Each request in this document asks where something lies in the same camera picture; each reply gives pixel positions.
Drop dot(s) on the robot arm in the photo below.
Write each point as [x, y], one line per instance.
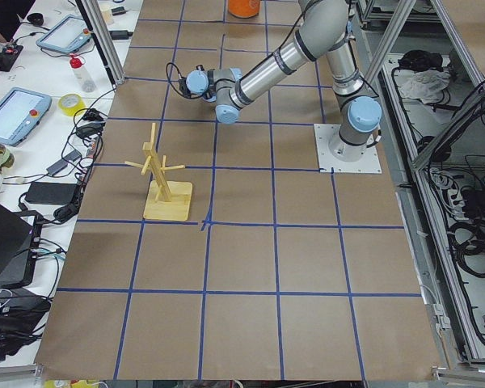
[321, 31]

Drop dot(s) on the wooden mug tree stand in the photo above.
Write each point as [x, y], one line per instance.
[166, 200]

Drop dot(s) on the black power adapter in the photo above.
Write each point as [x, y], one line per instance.
[46, 193]

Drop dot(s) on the yellow tape roll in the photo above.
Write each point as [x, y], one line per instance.
[71, 104]

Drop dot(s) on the red capped squeeze bottle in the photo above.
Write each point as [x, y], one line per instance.
[82, 75]

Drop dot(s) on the white cloth rag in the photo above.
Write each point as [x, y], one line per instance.
[426, 86]

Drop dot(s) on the black laptop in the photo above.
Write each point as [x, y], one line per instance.
[19, 237]

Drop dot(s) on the blue teach pendant far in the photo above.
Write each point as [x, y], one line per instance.
[66, 37]

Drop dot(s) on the blue teach pendant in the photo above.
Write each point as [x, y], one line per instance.
[20, 112]
[66, 37]

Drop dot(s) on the blue teach pendant near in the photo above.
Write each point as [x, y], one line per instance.
[20, 112]

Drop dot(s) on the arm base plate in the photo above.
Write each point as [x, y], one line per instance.
[335, 156]

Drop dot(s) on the aluminium frame post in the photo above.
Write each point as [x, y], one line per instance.
[91, 14]

